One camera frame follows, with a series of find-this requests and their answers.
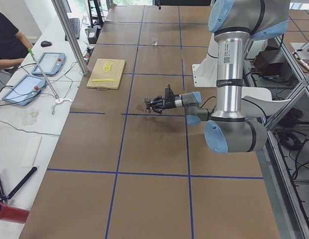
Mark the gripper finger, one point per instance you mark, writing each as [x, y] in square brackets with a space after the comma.
[157, 108]
[157, 100]

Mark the clear glass measuring cup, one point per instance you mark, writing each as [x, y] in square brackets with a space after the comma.
[154, 41]

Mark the wooden cutting board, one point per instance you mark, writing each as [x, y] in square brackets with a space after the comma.
[115, 73]

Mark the black computer mouse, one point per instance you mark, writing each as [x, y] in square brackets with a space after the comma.
[45, 43]

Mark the black keyboard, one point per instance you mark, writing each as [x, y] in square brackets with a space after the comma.
[75, 26]

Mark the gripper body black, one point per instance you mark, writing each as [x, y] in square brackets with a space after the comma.
[169, 102]

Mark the far teach pendant tablet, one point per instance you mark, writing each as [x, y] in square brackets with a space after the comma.
[52, 62]

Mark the grabber stick green handle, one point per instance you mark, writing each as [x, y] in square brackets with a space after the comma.
[58, 99]

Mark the steel jigger cup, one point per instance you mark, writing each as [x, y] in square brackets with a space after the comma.
[147, 101]

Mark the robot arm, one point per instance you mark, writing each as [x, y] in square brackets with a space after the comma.
[232, 22]

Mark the yellow plastic knife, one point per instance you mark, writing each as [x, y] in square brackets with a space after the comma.
[103, 80]

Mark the near teach pendant tablet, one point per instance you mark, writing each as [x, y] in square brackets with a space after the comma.
[25, 90]

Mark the person in black shirt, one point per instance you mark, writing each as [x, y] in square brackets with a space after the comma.
[14, 45]

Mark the black rod tool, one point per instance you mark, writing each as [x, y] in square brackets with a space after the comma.
[21, 183]

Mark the red cylinder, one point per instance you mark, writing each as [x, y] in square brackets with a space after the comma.
[13, 214]

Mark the teach pendant tablet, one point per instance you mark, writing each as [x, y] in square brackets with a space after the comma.
[25, 90]
[52, 62]

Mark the aluminium frame post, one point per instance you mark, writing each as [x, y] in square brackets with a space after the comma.
[63, 17]

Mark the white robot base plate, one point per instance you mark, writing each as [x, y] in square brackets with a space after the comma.
[213, 70]

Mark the white foam strip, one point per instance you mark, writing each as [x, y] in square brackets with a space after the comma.
[31, 152]

